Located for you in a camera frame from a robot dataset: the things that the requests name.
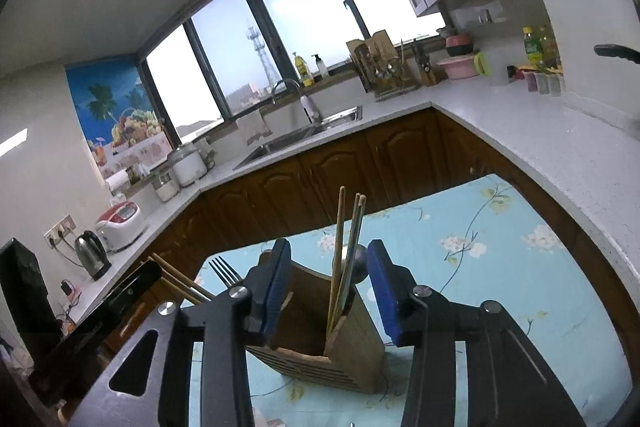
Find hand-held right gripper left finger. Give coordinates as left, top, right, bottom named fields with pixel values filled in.
left=67, top=238, right=293, bottom=427

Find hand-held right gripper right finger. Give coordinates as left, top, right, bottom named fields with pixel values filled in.
left=366, top=239, right=587, bottom=427

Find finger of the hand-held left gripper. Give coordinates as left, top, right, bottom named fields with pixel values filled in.
left=29, top=261, right=164, bottom=408

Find metal spoon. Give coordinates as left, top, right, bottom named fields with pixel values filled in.
left=342, top=243, right=371, bottom=308

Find wooden utensil holder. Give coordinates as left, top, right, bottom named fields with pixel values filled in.
left=245, top=259, right=388, bottom=395

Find metal fork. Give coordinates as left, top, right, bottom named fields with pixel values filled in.
left=207, top=255, right=246, bottom=290

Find stainless electric kettle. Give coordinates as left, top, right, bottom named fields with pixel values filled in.
left=74, top=230, right=113, bottom=282

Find red and white rice cooker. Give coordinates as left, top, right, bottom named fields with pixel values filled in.
left=95, top=201, right=148, bottom=253

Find blue floral tablecloth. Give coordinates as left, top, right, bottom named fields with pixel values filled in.
left=192, top=173, right=633, bottom=427

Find wooden base cabinets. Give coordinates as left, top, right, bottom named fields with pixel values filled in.
left=107, top=107, right=640, bottom=358

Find paper towel roll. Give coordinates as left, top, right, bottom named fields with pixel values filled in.
left=106, top=169, right=133, bottom=192

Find glass storage jar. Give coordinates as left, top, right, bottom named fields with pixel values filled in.
left=152, top=172, right=181, bottom=202

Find white round cooker pot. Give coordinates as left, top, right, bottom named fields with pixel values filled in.
left=167, top=143, right=208, bottom=188

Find stainless steel sink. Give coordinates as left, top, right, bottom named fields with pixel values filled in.
left=232, top=105, right=363, bottom=171

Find beige dish towel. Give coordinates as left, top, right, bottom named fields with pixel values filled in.
left=235, top=108, right=273, bottom=145

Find chrome faucet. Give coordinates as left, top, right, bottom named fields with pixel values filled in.
left=270, top=78, right=321, bottom=124

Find yellow detergent bottle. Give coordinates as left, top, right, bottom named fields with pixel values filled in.
left=292, top=52, right=316, bottom=88

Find wooden knife block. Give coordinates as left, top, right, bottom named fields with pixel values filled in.
left=410, top=39, right=441, bottom=86

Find wooden dish rack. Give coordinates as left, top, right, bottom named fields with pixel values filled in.
left=346, top=29, right=421, bottom=100

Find communication tower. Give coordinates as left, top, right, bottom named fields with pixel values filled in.
left=245, top=21, right=278, bottom=92

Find pink basin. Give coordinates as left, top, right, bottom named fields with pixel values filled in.
left=435, top=57, right=483, bottom=80

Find pink and dark pot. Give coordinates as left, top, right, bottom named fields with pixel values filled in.
left=445, top=34, right=473, bottom=58

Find green label drink bottle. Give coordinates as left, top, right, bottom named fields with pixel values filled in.
left=522, top=26, right=546, bottom=68

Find clear oil bottle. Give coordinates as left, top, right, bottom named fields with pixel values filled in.
left=541, top=24, right=560, bottom=68

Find wall power outlet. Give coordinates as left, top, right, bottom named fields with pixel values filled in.
left=44, top=216, right=77, bottom=248

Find tropical fruit wall poster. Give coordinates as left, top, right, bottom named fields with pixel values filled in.
left=65, top=66, right=173, bottom=180

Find white wall socket plate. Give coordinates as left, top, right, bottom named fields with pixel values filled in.
left=452, top=2, right=503, bottom=25

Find black pan handle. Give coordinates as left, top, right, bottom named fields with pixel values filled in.
left=594, top=44, right=640, bottom=65

